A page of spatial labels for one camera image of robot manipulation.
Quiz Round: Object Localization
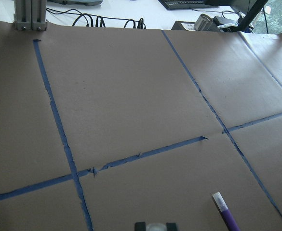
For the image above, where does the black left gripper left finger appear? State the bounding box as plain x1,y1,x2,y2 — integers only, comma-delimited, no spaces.
134,222,147,231

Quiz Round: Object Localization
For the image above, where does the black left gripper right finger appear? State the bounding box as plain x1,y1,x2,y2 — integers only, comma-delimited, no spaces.
166,222,178,231

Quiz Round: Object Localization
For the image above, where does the green marker pen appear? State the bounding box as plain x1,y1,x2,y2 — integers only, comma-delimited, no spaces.
146,223,167,231

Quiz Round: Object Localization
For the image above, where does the purple marker pen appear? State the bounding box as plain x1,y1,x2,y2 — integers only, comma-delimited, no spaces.
212,192,241,231

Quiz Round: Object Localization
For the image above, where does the black box with label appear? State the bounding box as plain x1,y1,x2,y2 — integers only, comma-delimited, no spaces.
171,21,223,32

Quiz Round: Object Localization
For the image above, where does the silver metal cylinder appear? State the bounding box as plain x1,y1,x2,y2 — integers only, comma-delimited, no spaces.
194,13,213,31

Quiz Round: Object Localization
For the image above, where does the black keyboard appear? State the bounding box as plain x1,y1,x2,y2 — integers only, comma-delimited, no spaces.
159,0,216,10

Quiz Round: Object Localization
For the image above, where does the black cable right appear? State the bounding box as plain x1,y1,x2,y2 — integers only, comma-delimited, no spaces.
123,17,147,30

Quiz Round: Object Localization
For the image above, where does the black cable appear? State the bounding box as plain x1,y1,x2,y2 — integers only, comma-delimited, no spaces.
123,17,147,30
72,13,107,28

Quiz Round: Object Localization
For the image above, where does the black cable left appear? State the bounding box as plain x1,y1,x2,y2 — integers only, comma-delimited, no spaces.
72,13,107,28

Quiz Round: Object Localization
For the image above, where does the aluminium camera post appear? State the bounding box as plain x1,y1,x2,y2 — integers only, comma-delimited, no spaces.
13,0,47,31

